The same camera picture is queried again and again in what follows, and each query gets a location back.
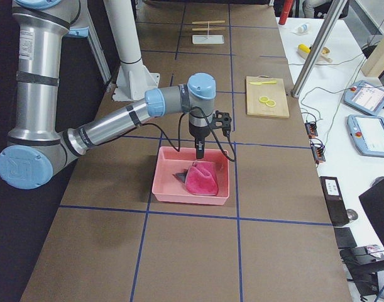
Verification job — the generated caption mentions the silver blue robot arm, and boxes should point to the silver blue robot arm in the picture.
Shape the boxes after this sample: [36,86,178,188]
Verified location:
[0,1,216,189]

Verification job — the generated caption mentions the black box with label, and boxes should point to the black box with label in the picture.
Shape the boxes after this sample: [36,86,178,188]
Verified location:
[319,176,349,227]

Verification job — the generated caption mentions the yellow toy corn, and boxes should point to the yellow toy corn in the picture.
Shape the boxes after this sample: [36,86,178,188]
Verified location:
[297,44,310,59]

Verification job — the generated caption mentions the black orange connector board near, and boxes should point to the black orange connector board near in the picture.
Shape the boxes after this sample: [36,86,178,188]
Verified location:
[310,139,326,164]

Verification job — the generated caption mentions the black orange connector board far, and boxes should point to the black orange connector board far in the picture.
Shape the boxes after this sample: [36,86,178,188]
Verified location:
[305,121,318,138]

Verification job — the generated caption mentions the black orange connector board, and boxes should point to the black orange connector board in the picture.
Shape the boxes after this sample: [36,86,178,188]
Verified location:
[310,139,326,164]
[305,121,318,138]

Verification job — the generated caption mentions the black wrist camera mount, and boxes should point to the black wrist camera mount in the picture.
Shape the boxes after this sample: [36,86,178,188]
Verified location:
[210,110,232,136]

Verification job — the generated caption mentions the red cylinder bottle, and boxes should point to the red cylinder bottle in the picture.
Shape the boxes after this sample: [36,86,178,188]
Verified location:
[278,0,294,25]

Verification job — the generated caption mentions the yellow plastic knife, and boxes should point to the yellow plastic knife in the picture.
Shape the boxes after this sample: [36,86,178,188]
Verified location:
[249,80,277,86]

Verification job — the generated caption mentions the wooden cutting board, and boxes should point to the wooden cutting board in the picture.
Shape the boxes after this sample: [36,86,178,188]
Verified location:
[246,76,290,118]

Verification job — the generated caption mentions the wooden rack rod outer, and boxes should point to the wooden rack rod outer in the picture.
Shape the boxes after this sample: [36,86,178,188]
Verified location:
[192,20,225,25]

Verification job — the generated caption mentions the lemon slice far from handle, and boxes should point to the lemon slice far from handle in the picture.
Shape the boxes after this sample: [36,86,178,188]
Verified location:
[265,99,277,108]

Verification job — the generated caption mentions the white blue tube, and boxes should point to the white blue tube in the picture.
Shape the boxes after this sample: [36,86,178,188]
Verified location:
[292,23,310,35]

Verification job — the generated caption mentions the aluminium frame post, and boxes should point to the aluminium frame post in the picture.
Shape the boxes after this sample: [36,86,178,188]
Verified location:
[291,0,347,98]

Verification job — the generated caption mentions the wooden rack rod inner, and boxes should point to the wooden rack rod inner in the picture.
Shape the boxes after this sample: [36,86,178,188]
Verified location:
[192,26,226,33]

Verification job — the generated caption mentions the lemon slice near handle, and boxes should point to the lemon slice near handle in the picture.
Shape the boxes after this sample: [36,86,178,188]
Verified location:
[259,96,269,103]

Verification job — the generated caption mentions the wooden dustpan with brush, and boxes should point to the wooden dustpan with brush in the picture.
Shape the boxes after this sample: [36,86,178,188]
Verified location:
[298,47,332,63]

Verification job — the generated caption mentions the blue teach pendant near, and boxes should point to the blue teach pendant near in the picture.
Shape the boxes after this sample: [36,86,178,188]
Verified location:
[346,115,384,158]

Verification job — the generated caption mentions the blue teach pendant far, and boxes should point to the blue teach pendant far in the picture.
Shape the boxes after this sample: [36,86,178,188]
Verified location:
[343,80,384,116]

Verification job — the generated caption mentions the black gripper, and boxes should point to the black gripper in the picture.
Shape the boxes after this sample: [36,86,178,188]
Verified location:
[189,123,210,159]

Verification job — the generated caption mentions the wooden rack rod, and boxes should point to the wooden rack rod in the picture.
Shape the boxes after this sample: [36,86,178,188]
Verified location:
[192,20,225,25]
[192,26,226,33]

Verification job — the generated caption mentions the pink grey cloth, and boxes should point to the pink grey cloth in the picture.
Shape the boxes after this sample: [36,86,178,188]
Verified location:
[173,161,219,196]

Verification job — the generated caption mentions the white rack tray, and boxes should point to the white rack tray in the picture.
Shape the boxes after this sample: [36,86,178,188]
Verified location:
[192,35,224,45]

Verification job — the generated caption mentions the black monitor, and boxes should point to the black monitor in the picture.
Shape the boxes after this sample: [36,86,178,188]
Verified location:
[359,179,384,246]

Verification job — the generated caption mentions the pink plastic bin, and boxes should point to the pink plastic bin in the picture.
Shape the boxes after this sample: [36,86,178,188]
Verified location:
[152,147,229,205]

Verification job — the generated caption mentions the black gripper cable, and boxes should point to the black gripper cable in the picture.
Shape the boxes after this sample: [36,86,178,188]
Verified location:
[138,106,236,163]

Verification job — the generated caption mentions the blue teach pendant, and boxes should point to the blue teach pendant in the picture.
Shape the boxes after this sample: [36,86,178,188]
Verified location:
[343,80,384,116]
[346,115,384,158]

